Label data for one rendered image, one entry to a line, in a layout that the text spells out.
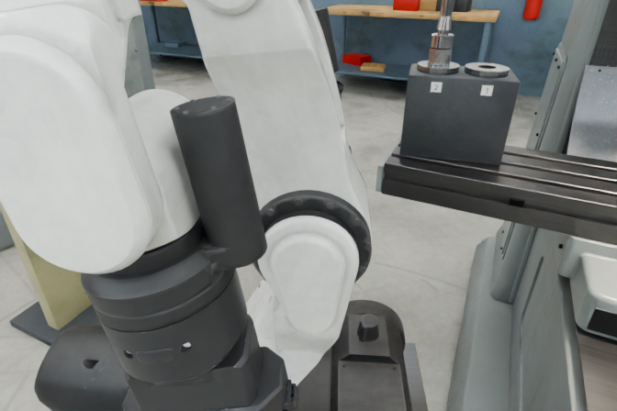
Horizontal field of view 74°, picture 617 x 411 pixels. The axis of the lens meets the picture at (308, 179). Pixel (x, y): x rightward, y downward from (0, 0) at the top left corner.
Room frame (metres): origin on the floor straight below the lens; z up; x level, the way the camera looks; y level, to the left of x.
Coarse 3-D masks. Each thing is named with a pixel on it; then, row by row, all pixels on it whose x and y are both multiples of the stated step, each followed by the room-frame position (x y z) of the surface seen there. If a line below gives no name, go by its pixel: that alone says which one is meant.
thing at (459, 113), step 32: (416, 64) 0.96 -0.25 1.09; (480, 64) 0.90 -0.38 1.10; (416, 96) 0.86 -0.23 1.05; (448, 96) 0.84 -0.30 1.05; (480, 96) 0.82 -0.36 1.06; (512, 96) 0.81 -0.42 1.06; (416, 128) 0.86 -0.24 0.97; (448, 128) 0.84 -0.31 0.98; (480, 128) 0.82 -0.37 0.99; (480, 160) 0.82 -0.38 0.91
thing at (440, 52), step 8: (432, 40) 0.90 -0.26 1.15; (440, 40) 0.89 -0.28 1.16; (432, 48) 0.90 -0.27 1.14; (440, 48) 0.88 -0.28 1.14; (448, 48) 0.88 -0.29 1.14; (432, 56) 0.89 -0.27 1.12; (440, 56) 0.88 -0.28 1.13; (448, 56) 0.89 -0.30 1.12; (432, 64) 0.89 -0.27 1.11; (440, 64) 0.88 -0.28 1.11; (448, 64) 0.89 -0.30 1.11
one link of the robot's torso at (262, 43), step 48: (192, 0) 0.37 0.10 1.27; (240, 0) 0.35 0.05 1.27; (288, 0) 0.36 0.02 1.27; (240, 48) 0.36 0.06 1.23; (288, 48) 0.36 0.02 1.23; (240, 96) 0.39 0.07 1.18; (288, 96) 0.38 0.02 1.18; (336, 96) 0.48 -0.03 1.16; (288, 144) 0.39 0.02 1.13; (336, 144) 0.38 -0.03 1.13; (288, 192) 0.39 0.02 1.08; (336, 192) 0.38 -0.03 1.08
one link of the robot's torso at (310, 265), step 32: (288, 224) 0.35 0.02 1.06; (320, 224) 0.35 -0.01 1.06; (288, 256) 0.34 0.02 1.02; (320, 256) 0.34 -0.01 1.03; (352, 256) 0.34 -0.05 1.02; (256, 288) 0.49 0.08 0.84; (288, 288) 0.34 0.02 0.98; (320, 288) 0.34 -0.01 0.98; (352, 288) 0.35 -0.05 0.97; (256, 320) 0.39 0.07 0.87; (288, 320) 0.35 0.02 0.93; (320, 320) 0.34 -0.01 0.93; (288, 352) 0.39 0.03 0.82; (320, 352) 0.38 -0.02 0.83
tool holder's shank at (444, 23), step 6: (444, 0) 0.90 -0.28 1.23; (450, 0) 0.89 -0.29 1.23; (444, 6) 0.90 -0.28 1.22; (450, 6) 0.89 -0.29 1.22; (444, 12) 0.90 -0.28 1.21; (450, 12) 0.90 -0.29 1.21; (444, 18) 0.89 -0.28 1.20; (450, 18) 0.90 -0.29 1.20; (438, 24) 0.90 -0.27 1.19; (444, 24) 0.89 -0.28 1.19; (450, 24) 0.90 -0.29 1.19; (438, 30) 0.90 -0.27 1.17; (444, 30) 0.89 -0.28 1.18
